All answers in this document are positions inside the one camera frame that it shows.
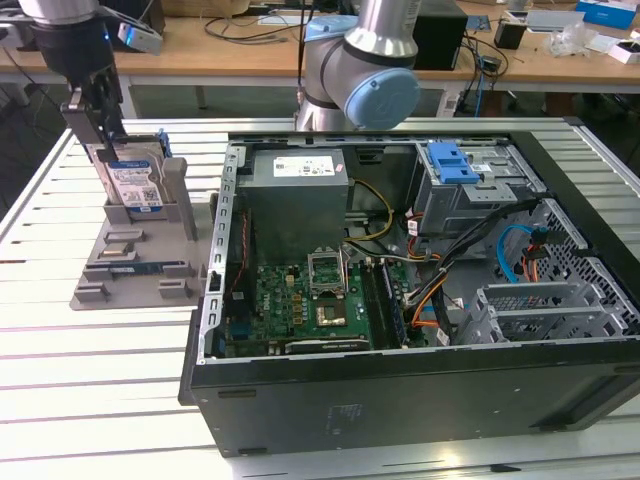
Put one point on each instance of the black graphics card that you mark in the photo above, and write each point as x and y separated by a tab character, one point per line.
325	346

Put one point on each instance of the grey drive cage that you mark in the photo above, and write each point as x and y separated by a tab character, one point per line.
450	205

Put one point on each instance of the grey power supply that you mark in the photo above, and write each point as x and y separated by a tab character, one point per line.
295	215

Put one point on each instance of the installed RAM stick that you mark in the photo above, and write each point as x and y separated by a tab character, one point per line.
392	305

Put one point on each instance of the hard disk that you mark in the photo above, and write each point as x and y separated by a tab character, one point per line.
132	180

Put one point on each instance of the silver CPU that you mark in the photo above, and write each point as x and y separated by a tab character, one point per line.
119	248

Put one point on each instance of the small black box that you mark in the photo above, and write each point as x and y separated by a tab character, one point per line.
510	35

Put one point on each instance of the black computer tower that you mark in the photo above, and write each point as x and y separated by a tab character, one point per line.
440	40

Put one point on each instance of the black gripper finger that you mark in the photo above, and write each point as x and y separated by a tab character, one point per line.
111	110
82	120

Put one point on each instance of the large black box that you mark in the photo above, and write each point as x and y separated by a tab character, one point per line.
152	15

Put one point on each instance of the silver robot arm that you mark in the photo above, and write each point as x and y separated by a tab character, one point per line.
350	65

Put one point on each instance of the clear plastic bags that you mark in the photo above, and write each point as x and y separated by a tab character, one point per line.
570	40

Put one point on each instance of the blue cardboard box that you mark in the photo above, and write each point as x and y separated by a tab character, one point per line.
605	12

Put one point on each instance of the wooden desk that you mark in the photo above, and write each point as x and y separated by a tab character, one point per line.
175	62

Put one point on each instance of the blue drive cage latch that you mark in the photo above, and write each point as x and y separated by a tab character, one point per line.
452	165

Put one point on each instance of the grey flat device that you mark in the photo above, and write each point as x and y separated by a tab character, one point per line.
550	20

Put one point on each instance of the black RAM slot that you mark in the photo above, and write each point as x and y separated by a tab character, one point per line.
372	310

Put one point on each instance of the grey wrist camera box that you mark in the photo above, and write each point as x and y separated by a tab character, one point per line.
142	42

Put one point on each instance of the blue RAM stick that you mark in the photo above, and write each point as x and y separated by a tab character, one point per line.
145	268

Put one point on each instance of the grey parts rack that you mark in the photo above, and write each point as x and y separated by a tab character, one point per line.
150	235

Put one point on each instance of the green motherboard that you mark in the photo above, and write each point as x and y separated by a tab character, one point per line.
280	300

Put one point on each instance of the grey disk bay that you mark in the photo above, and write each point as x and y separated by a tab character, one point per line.
535	291

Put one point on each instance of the white box with black inlay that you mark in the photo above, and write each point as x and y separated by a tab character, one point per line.
625	52

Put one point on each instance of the black PC case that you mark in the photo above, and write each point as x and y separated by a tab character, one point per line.
350	400

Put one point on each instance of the CPU socket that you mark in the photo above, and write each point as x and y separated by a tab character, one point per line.
330	312

